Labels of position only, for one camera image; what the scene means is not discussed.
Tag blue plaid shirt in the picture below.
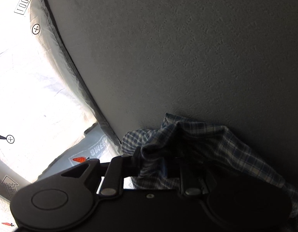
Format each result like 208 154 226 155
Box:
121 113 298 218

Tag white printed backdrop cloth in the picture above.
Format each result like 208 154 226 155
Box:
0 0 118 231

